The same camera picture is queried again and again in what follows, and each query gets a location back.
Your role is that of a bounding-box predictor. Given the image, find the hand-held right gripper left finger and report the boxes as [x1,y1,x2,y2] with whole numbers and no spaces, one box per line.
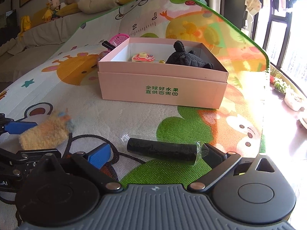
[33,142,124,193]

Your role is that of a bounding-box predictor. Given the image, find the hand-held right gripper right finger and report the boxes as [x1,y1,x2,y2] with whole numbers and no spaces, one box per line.
[187,143,279,192]

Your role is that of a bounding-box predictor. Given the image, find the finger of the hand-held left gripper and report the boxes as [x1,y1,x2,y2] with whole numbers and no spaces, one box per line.
[0,148,60,173]
[0,113,38,137]

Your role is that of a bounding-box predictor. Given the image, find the black cylinder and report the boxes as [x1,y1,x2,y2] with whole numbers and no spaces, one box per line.
[121,134,209,168]

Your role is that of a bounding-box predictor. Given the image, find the pink cardboard box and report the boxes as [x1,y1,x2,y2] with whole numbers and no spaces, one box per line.
[97,37,229,109]

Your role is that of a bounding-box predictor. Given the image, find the small pink round toy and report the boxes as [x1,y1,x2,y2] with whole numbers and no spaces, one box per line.
[97,50,108,65]

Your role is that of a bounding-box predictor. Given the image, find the black cat plush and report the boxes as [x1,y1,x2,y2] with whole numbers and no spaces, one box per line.
[165,40,215,69]

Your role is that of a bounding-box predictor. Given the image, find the pink and yellow toy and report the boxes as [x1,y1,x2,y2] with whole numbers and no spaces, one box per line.
[131,52,155,63]

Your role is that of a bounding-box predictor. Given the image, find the pink plastic basket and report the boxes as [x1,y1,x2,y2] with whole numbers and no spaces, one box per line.
[109,34,130,46]

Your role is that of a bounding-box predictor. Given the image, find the cartoon printed play mat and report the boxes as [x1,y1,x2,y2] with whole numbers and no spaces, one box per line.
[0,0,270,230]

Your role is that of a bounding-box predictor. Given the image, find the white planter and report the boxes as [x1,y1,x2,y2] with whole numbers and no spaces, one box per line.
[284,90,305,112]

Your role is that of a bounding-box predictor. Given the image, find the potted green plants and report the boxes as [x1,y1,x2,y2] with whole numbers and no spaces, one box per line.
[270,68,292,94]

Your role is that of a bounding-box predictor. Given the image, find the beige covered sofa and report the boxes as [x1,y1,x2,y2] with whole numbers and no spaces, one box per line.
[0,2,120,87]

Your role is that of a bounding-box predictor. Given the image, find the yellow backpack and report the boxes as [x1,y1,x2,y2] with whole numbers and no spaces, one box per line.
[18,15,33,39]

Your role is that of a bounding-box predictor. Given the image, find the black television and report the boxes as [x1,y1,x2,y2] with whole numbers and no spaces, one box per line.
[0,10,17,44]

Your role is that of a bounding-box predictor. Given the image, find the doll in yellow clothes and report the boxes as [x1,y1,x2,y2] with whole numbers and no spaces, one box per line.
[43,0,61,22]

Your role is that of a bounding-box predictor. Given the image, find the black framed picture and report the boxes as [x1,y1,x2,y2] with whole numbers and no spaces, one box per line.
[0,0,13,12]

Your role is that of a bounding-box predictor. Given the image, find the banana plush pillow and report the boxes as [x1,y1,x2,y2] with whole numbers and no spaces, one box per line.
[31,0,144,27]

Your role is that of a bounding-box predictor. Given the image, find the cream hanging garment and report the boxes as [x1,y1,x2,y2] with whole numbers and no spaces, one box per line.
[245,0,262,12]

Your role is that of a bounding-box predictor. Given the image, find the black window frame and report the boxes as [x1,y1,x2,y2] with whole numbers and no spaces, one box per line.
[262,12,307,87]

